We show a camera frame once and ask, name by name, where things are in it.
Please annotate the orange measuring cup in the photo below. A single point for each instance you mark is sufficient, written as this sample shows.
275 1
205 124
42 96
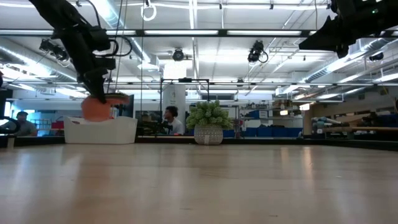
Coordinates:
93 110

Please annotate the white plastic basket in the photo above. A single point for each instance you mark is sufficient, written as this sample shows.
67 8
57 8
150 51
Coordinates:
99 132

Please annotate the wooden workbench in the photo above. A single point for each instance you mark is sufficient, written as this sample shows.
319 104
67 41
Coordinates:
373 128

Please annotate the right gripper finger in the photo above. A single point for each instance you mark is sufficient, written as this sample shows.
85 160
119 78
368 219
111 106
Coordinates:
323 39

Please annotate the person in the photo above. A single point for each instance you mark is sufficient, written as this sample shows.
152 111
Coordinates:
26 127
174 123

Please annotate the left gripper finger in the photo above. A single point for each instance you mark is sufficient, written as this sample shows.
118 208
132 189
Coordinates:
99 88
88 86

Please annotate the black monitor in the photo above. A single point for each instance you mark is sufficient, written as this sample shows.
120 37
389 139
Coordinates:
130 109

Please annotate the black ceiling dome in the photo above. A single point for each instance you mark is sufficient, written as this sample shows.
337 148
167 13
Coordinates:
377 56

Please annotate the round black ceiling camera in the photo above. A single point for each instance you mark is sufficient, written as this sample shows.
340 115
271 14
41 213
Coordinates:
178 55

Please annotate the white air vent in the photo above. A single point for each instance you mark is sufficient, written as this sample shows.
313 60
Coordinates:
354 48

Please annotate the black overhead light beam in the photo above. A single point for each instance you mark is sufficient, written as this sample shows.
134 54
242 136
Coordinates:
222 32

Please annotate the white pillar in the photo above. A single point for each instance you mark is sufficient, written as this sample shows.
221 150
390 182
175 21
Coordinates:
174 96

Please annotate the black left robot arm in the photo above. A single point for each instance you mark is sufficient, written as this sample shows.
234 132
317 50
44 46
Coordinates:
56 12

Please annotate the blue shelf bin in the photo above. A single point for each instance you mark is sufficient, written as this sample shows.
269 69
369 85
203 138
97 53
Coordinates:
256 114

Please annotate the green succulent in white pot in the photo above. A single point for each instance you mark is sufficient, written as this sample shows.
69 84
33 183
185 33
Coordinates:
208 115

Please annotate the black equipment stand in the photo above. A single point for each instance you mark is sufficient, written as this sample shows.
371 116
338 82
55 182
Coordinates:
4 105

